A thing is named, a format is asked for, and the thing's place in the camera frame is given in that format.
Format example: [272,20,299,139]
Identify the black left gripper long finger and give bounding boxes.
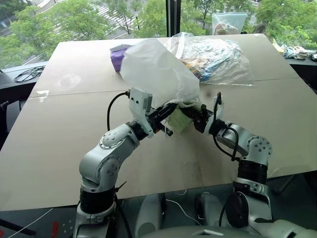
[160,102,181,114]

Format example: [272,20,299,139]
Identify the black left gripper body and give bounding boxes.
[146,106,171,134]

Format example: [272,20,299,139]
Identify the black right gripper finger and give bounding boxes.
[182,103,207,118]

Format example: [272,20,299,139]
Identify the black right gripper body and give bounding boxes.
[192,109,214,135]

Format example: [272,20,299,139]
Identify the yellow-green towel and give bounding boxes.
[167,108,194,134]

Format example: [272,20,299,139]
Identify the white drawstring bag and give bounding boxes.
[119,38,202,110]

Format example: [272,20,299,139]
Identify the clear plastic bag with items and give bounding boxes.
[163,32,256,87]

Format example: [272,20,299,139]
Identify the blue-topped zip bag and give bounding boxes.
[211,12,248,36]

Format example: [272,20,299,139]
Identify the rounded white robot leg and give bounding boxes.
[135,193,164,234]
[195,191,224,227]

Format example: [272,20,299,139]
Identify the dark rounded object on sill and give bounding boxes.
[252,22,267,34]

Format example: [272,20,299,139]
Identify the pile of tape rolls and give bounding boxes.
[272,38,317,60]

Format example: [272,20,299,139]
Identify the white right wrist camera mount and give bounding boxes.
[205,95,226,135]

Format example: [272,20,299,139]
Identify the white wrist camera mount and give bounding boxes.
[205,95,226,135]
[128,87,156,138]

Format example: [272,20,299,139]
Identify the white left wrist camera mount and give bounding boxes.
[128,87,156,138]

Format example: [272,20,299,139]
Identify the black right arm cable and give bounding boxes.
[213,92,240,162]

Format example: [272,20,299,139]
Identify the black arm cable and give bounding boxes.
[106,91,131,131]
[213,92,240,162]

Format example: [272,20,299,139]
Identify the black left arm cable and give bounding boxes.
[106,91,131,131]

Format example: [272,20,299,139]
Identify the thin white cord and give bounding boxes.
[165,189,202,224]

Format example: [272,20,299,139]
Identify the black window frame post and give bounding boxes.
[165,0,182,38]

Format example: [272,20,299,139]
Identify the black coiled cables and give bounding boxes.
[13,66,46,83]

